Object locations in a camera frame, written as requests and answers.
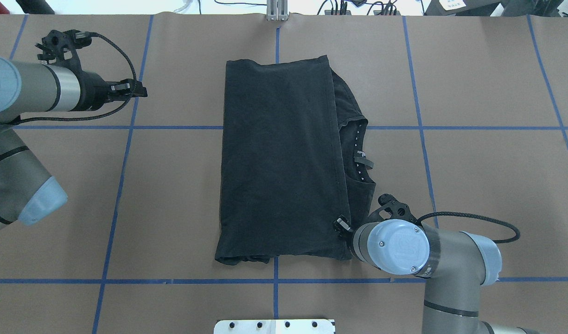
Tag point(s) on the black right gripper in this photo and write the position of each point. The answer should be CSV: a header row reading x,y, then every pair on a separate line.
x,y
342,225

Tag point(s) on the blue tape grid lines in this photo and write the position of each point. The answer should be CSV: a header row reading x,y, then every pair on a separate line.
x,y
275,280

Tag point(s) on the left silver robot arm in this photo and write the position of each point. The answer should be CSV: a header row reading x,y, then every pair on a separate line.
x,y
56,89

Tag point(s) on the aluminium frame post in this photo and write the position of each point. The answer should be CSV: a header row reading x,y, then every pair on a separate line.
x,y
277,10

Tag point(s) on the black printed t-shirt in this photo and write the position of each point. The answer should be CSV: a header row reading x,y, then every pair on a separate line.
x,y
293,162

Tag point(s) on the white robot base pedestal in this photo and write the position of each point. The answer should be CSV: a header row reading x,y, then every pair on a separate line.
x,y
276,326

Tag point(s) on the brown paper table cover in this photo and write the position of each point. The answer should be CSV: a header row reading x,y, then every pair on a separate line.
x,y
474,185

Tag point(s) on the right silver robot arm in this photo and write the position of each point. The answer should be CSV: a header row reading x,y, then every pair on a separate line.
x,y
455,265

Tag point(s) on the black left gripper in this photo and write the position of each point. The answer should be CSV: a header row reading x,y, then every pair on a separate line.
x,y
92,91

